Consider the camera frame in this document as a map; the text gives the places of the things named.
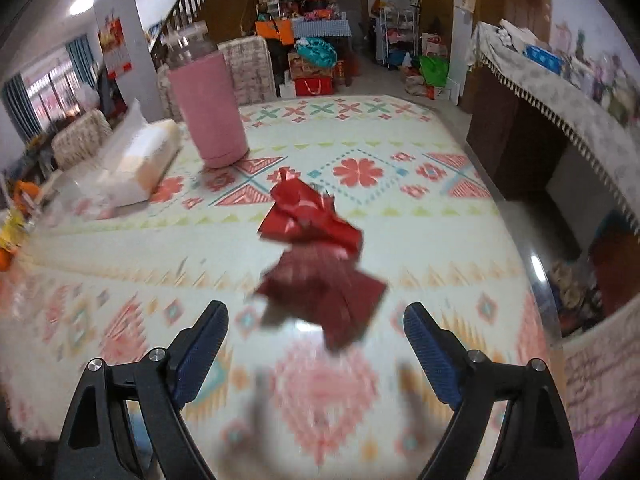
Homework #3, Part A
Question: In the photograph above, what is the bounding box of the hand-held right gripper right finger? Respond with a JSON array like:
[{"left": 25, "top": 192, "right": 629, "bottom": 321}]
[{"left": 402, "top": 302, "right": 581, "bottom": 480}]

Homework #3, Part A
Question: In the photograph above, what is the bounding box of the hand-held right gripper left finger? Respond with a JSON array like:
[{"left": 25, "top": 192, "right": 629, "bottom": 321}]
[{"left": 52, "top": 300, "right": 231, "bottom": 480}]

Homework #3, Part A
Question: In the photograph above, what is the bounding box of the dark red wrapper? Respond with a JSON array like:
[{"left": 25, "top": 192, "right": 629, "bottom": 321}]
[{"left": 255, "top": 245, "right": 390, "bottom": 353}]

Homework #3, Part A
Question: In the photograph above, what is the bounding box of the bright red wrapper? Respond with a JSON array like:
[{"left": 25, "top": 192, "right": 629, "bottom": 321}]
[{"left": 257, "top": 167, "right": 364, "bottom": 262}]

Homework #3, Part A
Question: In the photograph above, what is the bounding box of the purple plastic basket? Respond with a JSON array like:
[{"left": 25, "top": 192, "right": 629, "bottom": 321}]
[{"left": 572, "top": 420, "right": 640, "bottom": 480}]

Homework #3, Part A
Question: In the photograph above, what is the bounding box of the patterned tablecloth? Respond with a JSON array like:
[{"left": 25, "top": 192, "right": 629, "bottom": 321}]
[{"left": 0, "top": 95, "right": 566, "bottom": 480}]

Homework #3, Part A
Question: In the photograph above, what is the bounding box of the patterned fabric chair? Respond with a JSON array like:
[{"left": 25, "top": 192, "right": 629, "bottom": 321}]
[
  {"left": 156, "top": 36, "right": 276, "bottom": 121},
  {"left": 560, "top": 305, "right": 640, "bottom": 436},
  {"left": 51, "top": 109, "right": 113, "bottom": 171}
]

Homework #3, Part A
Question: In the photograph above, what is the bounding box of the white tissue pack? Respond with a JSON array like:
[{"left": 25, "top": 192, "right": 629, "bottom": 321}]
[{"left": 75, "top": 99, "right": 183, "bottom": 208}]

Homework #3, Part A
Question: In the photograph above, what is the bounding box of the yellow snack packet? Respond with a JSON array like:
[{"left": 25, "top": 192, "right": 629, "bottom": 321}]
[{"left": 0, "top": 210, "right": 26, "bottom": 251}]

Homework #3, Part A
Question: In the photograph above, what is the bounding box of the dark wooden sideboard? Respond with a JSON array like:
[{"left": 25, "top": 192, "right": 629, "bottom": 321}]
[{"left": 459, "top": 67, "right": 601, "bottom": 206}]

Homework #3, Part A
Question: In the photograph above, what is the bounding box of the glass jar with pink sleeve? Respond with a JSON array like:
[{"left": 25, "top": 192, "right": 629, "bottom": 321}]
[{"left": 162, "top": 21, "right": 250, "bottom": 169}]

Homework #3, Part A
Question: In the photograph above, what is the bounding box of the green bag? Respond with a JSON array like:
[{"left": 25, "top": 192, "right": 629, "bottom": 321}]
[{"left": 419, "top": 55, "right": 450, "bottom": 88}]

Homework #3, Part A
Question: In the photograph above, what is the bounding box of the fringed leaf print cloth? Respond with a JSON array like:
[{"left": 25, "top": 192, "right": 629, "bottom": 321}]
[{"left": 467, "top": 21, "right": 640, "bottom": 236}]

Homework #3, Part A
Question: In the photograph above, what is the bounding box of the window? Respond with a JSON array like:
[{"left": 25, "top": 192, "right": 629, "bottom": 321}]
[{"left": 25, "top": 55, "right": 81, "bottom": 121}]

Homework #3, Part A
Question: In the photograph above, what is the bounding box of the teal curtain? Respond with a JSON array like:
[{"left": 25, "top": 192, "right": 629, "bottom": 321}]
[
  {"left": 66, "top": 35, "right": 98, "bottom": 81},
  {"left": 0, "top": 72, "right": 41, "bottom": 143}
]

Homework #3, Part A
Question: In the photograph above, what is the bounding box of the blue tissue box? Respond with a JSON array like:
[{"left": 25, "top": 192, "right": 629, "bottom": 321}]
[{"left": 524, "top": 45, "right": 563, "bottom": 72}]

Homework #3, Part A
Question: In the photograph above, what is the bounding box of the teal bag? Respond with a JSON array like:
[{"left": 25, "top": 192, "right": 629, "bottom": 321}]
[{"left": 295, "top": 36, "right": 338, "bottom": 67}]

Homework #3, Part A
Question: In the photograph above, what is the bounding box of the row of bottles and jars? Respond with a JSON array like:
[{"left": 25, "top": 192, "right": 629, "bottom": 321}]
[{"left": 550, "top": 22, "right": 640, "bottom": 126}]

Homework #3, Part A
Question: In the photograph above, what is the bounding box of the orange box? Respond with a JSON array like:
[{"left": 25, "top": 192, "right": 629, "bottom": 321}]
[{"left": 255, "top": 20, "right": 295, "bottom": 48}]

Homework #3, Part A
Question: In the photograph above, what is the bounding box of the table with checked cloth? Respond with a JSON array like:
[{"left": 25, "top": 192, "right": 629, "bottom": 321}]
[{"left": 292, "top": 19, "right": 352, "bottom": 40}]

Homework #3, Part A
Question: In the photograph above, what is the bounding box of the red wall calendar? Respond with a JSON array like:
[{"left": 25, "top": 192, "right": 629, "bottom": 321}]
[{"left": 98, "top": 16, "right": 133, "bottom": 78}]

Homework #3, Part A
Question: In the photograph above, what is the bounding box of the white wire rack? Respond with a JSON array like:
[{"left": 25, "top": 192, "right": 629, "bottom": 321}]
[{"left": 377, "top": 5, "right": 418, "bottom": 68}]

